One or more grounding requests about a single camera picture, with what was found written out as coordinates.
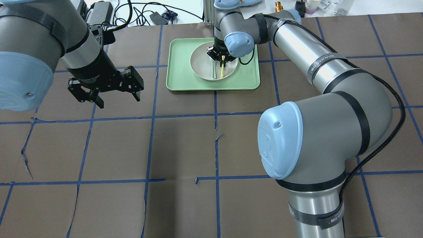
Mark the small black power brick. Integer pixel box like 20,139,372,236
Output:
149,12,168,25

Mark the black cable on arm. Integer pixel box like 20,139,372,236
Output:
251,13,406,212

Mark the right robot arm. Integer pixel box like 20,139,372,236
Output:
208,0,406,238

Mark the aluminium frame post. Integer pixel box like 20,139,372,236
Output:
203,0,215,27

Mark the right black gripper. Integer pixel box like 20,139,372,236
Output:
207,46,229,63

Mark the black power adapter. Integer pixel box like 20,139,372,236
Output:
86,1,113,24

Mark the light green spoon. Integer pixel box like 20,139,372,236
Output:
211,60,217,80

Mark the yellow plastic fork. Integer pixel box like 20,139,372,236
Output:
219,55,226,78

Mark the light green tray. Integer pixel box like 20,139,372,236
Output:
166,38,260,91

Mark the brass cylinder tool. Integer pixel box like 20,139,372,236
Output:
275,1,284,12

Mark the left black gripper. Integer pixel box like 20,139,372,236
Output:
65,50,144,109

